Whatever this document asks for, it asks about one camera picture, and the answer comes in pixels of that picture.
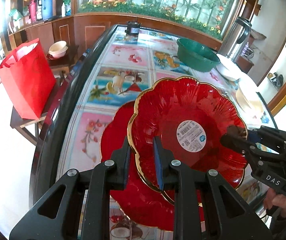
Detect black thermos flask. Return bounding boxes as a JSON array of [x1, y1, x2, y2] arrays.
[[36, 0, 45, 22]]

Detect person's right hand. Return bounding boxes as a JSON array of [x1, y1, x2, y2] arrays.
[[263, 189, 286, 218]]

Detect blue thermos flask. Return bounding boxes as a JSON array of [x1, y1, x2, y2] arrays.
[[42, 0, 53, 21]]

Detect pink thermos flask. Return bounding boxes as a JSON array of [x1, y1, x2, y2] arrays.
[[28, 0, 38, 23]]

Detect small black device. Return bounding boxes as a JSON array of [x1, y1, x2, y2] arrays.
[[124, 21, 142, 36]]

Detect large white plate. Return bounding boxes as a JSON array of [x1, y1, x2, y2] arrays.
[[215, 54, 245, 82]]

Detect red paper bag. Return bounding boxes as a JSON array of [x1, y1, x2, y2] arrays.
[[0, 38, 57, 120]]

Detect purple bottles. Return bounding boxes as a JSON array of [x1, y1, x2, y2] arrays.
[[243, 42, 255, 58]]

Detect bamboo and flower glass panel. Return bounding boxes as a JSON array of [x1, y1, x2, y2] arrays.
[[75, 0, 248, 40]]

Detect dark wooden stool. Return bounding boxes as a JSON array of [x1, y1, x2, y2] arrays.
[[10, 77, 61, 147], [47, 45, 80, 85]]

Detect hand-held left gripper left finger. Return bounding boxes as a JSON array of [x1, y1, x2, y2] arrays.
[[9, 136, 131, 240]]

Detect green plastic basin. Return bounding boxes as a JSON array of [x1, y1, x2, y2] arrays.
[[177, 38, 221, 72]]

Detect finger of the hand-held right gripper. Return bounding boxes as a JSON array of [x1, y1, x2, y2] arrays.
[[220, 134, 286, 164], [227, 125, 286, 153]]

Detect brown wooden cabinet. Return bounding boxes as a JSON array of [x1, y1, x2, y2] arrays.
[[7, 14, 223, 60]]

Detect black framed dining table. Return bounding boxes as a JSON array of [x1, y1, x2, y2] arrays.
[[32, 24, 281, 240]]

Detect fruit printed tablecloth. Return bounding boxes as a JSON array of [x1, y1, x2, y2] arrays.
[[55, 26, 278, 240]]

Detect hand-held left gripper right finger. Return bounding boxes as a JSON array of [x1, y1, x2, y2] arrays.
[[153, 136, 273, 240]]

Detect steel thermos jug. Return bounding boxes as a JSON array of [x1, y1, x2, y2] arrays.
[[218, 17, 252, 63]]

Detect small wooden side cabinet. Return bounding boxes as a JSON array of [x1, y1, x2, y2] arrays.
[[237, 54, 255, 74]]

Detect small red saucer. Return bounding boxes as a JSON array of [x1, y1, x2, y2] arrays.
[[45, 52, 68, 60]]

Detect red glass plate with sticker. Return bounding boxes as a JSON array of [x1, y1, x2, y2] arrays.
[[127, 76, 248, 193]]

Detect green packet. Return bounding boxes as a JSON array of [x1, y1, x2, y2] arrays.
[[10, 8, 23, 22]]

